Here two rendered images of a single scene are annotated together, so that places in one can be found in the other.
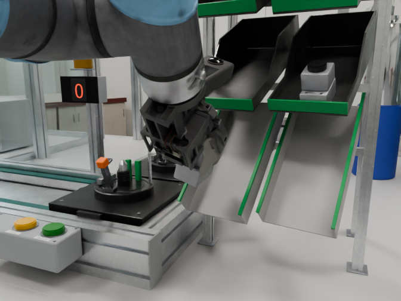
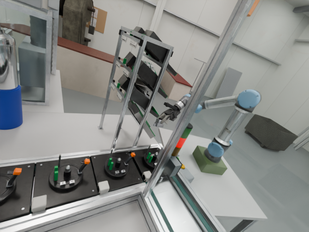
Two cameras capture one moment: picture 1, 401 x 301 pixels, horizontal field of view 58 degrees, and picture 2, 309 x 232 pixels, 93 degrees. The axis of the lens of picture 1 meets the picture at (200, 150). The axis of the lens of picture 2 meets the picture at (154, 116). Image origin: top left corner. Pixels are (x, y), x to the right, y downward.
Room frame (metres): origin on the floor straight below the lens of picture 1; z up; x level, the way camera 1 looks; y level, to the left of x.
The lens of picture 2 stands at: (1.55, 0.45, 1.66)
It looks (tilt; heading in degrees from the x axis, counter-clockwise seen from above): 26 degrees down; 208
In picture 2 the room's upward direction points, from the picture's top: 22 degrees clockwise
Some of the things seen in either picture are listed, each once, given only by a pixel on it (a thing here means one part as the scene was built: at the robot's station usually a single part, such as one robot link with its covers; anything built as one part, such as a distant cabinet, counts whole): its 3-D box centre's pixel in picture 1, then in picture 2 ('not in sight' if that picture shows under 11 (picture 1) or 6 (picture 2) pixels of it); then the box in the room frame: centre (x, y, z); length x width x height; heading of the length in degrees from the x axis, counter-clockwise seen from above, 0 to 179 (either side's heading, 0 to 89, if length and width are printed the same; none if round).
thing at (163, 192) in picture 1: (124, 196); (152, 162); (0.82, 0.18, 0.96); 0.24 x 0.24 x 0.02; 69
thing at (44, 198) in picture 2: not in sight; (67, 171); (1.29, 0.00, 1.01); 0.24 x 0.24 x 0.13; 69
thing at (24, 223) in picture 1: (25, 225); not in sight; (0.65, 0.34, 0.96); 0.04 x 0.04 x 0.02
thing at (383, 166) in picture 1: (376, 140); (5, 105); (1.35, -0.67, 0.99); 0.16 x 0.16 x 0.27
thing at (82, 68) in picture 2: not in sight; (76, 65); (-0.46, -3.20, 0.46); 2.68 x 0.90 x 0.92; 136
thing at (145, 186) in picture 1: (124, 188); (153, 160); (0.82, 0.18, 0.98); 0.14 x 0.14 x 0.02
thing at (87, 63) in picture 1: (83, 59); not in sight; (1.00, 0.32, 1.28); 0.05 x 0.05 x 0.05
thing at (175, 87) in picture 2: not in sight; (173, 84); (-4.20, -2.32, 0.35); 2.08 x 0.68 x 0.71; 46
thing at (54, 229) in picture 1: (54, 231); not in sight; (0.63, 0.28, 0.96); 0.04 x 0.04 x 0.02
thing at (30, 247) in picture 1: (27, 240); not in sight; (0.65, 0.34, 0.93); 0.21 x 0.07 x 0.06; 69
